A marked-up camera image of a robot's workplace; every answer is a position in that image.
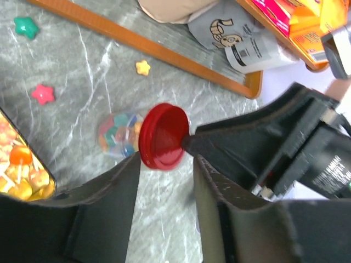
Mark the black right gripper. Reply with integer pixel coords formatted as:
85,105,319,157
182,82,350,200

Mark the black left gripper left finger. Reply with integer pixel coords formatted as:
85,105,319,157
1,153,141,262

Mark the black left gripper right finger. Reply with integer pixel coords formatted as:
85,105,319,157
194,156,350,262

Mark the gold tin of stick candies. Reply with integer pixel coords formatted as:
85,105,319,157
1,111,56,202

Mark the clear glass jar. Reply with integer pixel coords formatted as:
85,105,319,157
97,111,144,159

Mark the red jar lid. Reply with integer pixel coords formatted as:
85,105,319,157
138,103,189,171

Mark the white printed cup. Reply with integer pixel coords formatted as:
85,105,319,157
224,29,299,74

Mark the orange yellow sponge box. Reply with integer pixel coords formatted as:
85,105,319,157
289,0,349,65

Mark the pink orange sponge box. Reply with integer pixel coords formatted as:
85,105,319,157
252,0,302,37

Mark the monkey print cup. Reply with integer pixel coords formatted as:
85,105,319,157
188,1,263,50

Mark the wooden two-tier shelf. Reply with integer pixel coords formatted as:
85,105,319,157
27,0,330,100

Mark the spilled pink star candy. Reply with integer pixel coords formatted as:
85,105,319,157
31,84,55,105

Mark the spilled yellow star candy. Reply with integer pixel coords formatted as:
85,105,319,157
135,60,151,76

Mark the beige cup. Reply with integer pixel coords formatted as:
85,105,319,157
138,0,219,24

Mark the spilled teal star candy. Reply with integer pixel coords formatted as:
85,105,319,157
14,16,40,40

